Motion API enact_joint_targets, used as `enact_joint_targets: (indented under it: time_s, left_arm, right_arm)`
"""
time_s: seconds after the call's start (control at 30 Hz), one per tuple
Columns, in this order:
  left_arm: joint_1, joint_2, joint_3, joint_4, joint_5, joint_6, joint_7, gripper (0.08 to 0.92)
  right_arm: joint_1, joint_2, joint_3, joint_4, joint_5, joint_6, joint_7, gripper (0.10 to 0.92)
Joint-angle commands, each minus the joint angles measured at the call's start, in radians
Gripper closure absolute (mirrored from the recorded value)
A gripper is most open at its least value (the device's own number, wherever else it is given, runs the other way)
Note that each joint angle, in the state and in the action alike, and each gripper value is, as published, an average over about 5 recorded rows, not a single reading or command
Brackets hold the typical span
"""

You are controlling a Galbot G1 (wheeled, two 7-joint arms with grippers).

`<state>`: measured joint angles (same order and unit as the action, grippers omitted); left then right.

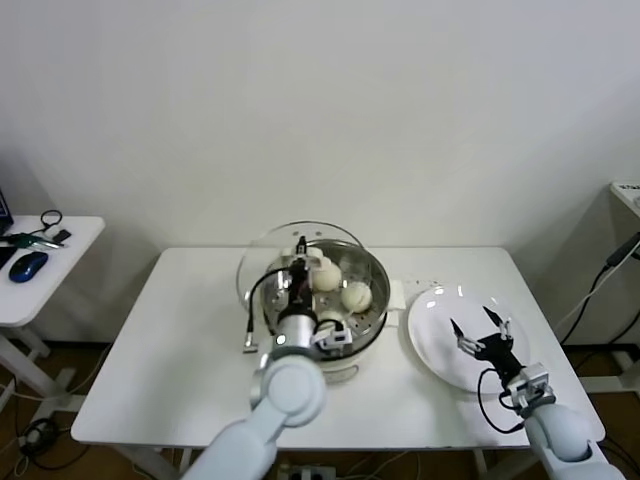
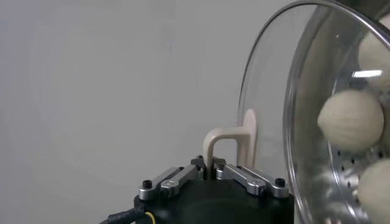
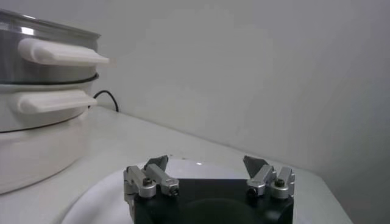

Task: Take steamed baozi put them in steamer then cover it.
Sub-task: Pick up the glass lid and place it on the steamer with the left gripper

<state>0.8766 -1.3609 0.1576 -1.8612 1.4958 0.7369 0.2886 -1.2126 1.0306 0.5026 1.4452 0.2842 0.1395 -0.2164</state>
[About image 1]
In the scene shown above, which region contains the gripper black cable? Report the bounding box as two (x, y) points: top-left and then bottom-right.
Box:
(241, 269), (296, 355)
(477, 367), (527, 435)

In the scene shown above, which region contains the black floor cable coil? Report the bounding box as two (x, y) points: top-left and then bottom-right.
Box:
(17, 417), (89, 471)

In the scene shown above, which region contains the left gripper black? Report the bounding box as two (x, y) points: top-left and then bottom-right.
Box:
(285, 234), (316, 314)

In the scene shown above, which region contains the black cable with plug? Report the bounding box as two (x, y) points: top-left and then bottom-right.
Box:
(558, 234), (640, 346)

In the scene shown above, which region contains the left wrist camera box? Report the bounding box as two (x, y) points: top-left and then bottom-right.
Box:
(312, 319), (355, 352)

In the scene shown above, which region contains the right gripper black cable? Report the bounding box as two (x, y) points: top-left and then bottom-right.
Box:
(477, 367), (527, 435)

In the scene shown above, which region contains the white cabinet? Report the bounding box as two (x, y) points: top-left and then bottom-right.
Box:
(579, 182), (640, 346)

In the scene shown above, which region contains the glass pot lid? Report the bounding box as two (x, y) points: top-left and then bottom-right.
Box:
(235, 218), (372, 331)

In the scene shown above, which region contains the white side table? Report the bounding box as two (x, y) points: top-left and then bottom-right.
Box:
(0, 214), (106, 404)

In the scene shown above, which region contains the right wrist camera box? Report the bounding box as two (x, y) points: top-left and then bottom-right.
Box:
(509, 363), (557, 410)

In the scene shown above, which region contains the blue computer mouse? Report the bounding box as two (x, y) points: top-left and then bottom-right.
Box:
(8, 251), (50, 285)

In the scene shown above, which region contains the white rectangular table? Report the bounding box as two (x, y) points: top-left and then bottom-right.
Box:
(69, 246), (605, 480)

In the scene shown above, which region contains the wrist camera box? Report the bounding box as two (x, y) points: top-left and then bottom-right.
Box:
(312, 319), (355, 352)
(509, 363), (557, 410)

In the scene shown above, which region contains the laptop with blue screen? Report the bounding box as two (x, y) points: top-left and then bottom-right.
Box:
(0, 187), (14, 234)

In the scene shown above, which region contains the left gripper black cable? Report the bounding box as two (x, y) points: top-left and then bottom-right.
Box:
(241, 269), (296, 355)

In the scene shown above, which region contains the white power strip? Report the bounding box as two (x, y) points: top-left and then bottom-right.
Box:
(284, 463), (337, 480)

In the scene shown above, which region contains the steel steamer basket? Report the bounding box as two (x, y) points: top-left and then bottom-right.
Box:
(249, 239), (406, 352)

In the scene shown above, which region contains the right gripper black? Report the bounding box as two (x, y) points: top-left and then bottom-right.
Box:
(449, 305), (525, 385)

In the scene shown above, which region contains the white round plate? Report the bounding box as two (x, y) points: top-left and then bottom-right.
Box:
(407, 284), (532, 396)

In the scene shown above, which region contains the black cable loop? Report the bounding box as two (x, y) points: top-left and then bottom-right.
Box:
(38, 209), (64, 236)

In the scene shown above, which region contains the green pen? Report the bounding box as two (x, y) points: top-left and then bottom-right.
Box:
(0, 232), (67, 250)

